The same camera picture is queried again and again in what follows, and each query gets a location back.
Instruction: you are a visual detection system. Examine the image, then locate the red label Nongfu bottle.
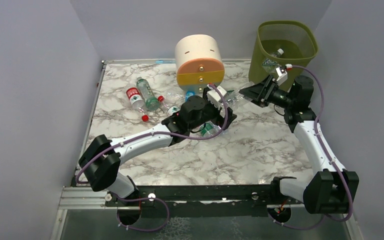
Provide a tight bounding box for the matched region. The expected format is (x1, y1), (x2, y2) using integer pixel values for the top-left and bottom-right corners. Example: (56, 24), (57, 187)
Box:
(157, 95), (180, 117)

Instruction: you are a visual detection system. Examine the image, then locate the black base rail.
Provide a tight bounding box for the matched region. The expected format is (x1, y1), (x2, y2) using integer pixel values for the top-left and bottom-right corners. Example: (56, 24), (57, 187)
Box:
(58, 184), (353, 220)

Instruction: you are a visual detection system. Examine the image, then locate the green tea bottle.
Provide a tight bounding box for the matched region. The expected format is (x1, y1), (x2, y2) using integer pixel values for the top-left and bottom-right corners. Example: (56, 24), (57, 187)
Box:
(136, 77), (160, 112)

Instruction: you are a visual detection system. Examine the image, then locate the blue label clear bottle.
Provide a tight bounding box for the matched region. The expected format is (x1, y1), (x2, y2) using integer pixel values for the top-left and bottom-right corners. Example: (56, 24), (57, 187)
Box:
(164, 90), (203, 105)

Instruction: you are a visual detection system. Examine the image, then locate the green label Nongfu bottle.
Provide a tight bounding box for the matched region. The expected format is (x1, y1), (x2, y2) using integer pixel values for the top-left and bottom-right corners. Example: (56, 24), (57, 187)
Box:
(197, 121), (221, 138)

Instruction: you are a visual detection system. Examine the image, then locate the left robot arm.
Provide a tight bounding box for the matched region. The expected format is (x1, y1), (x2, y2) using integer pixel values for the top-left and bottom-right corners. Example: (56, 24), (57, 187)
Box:
(78, 96), (237, 198)

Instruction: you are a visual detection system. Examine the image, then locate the white label bottle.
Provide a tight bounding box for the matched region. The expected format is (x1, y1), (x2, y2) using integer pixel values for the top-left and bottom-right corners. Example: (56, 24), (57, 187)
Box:
(261, 48), (284, 74)

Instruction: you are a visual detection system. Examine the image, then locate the green plastic waste bin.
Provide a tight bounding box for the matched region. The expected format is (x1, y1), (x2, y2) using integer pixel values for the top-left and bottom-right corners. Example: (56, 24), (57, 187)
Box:
(248, 20), (318, 84)

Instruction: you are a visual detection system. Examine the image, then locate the cream round drawer cabinet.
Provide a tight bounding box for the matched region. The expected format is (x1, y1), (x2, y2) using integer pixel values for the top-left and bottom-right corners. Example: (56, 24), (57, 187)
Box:
(174, 34), (225, 94)

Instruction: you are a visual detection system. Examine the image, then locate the small red label bottle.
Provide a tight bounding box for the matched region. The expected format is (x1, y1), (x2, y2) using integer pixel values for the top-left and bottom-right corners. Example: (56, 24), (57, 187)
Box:
(126, 86), (149, 122)

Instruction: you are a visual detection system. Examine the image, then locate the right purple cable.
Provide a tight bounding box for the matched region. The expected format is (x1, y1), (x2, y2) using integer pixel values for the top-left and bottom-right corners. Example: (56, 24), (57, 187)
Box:
(266, 64), (355, 231)

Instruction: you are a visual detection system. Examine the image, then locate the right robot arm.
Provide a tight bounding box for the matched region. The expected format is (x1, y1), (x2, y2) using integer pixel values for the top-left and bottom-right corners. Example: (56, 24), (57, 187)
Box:
(239, 75), (359, 215)

